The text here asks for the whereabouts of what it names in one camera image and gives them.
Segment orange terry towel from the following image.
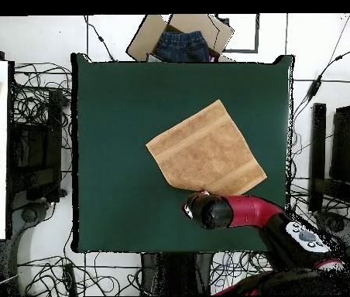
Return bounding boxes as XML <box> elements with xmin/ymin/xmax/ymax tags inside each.
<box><xmin>145</xmin><ymin>98</ymin><xmax>268</xmax><ymax>196</ymax></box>

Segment dark green table cloth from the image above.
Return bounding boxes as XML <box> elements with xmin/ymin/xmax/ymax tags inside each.
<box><xmin>70</xmin><ymin>53</ymin><xmax>294</xmax><ymax>254</ymax></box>

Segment blue denim jeans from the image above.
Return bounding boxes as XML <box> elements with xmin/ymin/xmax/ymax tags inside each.
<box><xmin>154</xmin><ymin>30</ymin><xmax>211</xmax><ymax>63</ymax></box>

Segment brown cardboard box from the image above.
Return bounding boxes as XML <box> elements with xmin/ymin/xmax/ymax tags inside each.
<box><xmin>125</xmin><ymin>13</ymin><xmax>235</xmax><ymax>63</ymax></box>

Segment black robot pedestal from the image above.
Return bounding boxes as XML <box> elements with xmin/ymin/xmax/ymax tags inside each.
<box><xmin>140</xmin><ymin>252</ymin><xmax>214</xmax><ymax>296</ymax></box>

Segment black equipment stand with cables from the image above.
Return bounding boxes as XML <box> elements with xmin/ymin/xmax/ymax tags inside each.
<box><xmin>308</xmin><ymin>103</ymin><xmax>350</xmax><ymax>248</ymax></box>
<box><xmin>9</xmin><ymin>89</ymin><xmax>67</xmax><ymax>224</ymax></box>

